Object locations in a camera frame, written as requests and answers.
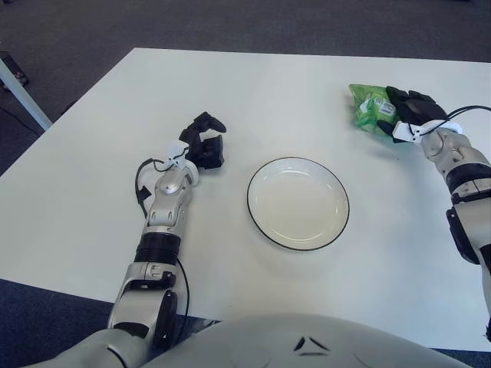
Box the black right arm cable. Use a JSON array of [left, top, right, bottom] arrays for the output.
[[420, 104, 491, 136]]

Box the green snack bag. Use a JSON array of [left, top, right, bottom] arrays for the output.
[[348, 83, 398, 137]]

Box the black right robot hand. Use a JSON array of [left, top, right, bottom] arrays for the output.
[[377, 85, 448, 136]]

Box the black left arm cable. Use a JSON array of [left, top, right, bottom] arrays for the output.
[[133, 158, 192, 321]]

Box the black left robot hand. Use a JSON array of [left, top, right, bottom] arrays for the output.
[[178, 111, 228, 171]]

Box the dark object on floor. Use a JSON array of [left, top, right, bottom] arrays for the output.
[[6, 52, 31, 87]]

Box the white table leg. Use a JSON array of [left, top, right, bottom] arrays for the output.
[[0, 52, 54, 132]]

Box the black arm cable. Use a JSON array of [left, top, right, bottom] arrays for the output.
[[133, 158, 192, 321], [420, 104, 491, 136]]

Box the grey robot torso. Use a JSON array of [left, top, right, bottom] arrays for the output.
[[22, 313, 491, 368]]

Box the white plate with black rim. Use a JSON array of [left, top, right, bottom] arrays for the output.
[[246, 156, 351, 253]]

